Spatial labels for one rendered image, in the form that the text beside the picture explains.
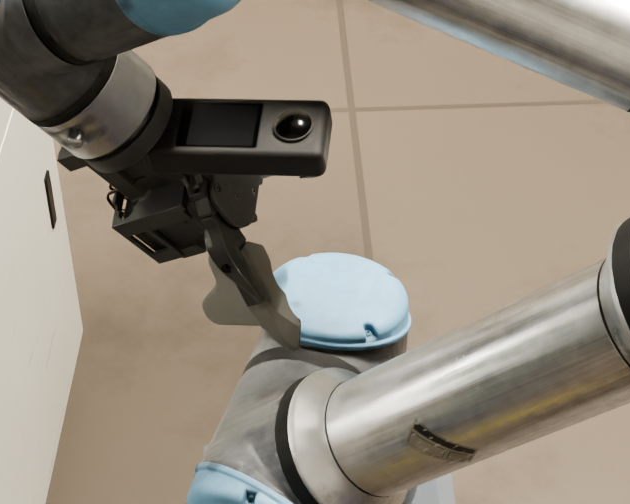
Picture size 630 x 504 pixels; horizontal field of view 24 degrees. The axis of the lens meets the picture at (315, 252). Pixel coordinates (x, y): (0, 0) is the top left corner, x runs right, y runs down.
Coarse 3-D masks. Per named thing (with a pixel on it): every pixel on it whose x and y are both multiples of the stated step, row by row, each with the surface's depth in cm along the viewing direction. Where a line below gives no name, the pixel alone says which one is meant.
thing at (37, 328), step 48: (0, 144) 193; (48, 144) 221; (0, 192) 193; (48, 192) 221; (0, 240) 193; (48, 240) 223; (0, 288) 194; (48, 288) 224; (0, 336) 195; (48, 336) 225; (0, 384) 196; (48, 384) 226; (0, 432) 196; (48, 432) 228; (0, 480) 197; (48, 480) 229
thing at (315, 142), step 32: (192, 128) 93; (224, 128) 92; (256, 128) 92; (288, 128) 91; (320, 128) 91; (160, 160) 93; (192, 160) 92; (224, 160) 92; (256, 160) 91; (288, 160) 91; (320, 160) 91
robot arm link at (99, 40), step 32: (32, 0) 81; (64, 0) 80; (96, 0) 79; (128, 0) 78; (160, 0) 77; (192, 0) 77; (224, 0) 78; (64, 32) 81; (96, 32) 80; (128, 32) 80; (160, 32) 80
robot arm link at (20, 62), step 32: (0, 0) 82; (0, 32) 82; (32, 32) 81; (0, 64) 84; (32, 64) 83; (64, 64) 83; (96, 64) 87; (0, 96) 87; (32, 96) 86; (64, 96) 86
